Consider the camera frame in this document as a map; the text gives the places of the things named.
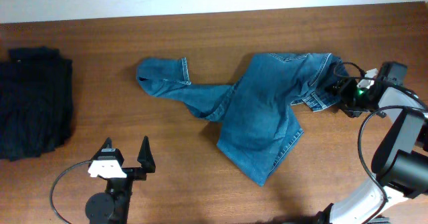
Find blue denim jeans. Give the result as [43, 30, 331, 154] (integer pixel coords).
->
[136, 53, 347, 186]

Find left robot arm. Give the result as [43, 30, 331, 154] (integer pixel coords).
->
[85, 136, 156, 224]

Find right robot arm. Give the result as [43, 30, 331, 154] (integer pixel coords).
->
[312, 62, 427, 224]

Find black folded garment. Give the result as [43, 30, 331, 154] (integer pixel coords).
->
[1, 47, 74, 161]

